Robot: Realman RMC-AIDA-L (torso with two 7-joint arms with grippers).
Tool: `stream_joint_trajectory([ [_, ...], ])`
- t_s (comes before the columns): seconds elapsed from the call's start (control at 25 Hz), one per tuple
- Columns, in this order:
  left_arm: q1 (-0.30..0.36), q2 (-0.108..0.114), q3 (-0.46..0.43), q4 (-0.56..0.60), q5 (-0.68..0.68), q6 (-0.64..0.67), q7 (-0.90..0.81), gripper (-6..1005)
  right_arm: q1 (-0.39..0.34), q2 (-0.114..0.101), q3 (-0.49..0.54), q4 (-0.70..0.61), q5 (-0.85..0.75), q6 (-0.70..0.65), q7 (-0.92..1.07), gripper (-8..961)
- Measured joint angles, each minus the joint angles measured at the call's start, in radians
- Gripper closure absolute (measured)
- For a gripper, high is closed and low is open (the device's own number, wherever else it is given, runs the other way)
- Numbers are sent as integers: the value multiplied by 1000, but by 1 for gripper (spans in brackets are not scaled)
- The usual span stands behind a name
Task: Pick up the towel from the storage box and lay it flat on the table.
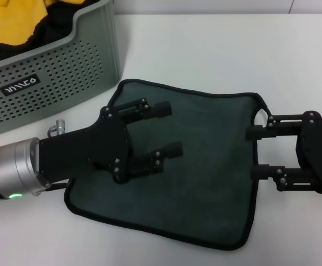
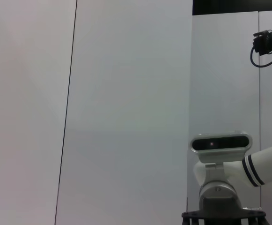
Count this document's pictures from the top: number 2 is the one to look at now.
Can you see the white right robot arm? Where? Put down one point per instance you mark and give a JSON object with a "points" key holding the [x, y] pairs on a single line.
{"points": [[266, 161]]}

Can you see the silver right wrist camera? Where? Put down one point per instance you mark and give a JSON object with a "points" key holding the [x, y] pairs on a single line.
{"points": [[220, 144]]}

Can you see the black wall-mounted camera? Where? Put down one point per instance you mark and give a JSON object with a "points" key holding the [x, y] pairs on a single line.
{"points": [[263, 43]]}

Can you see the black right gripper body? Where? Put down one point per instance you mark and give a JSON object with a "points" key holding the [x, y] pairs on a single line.
{"points": [[220, 216]]}

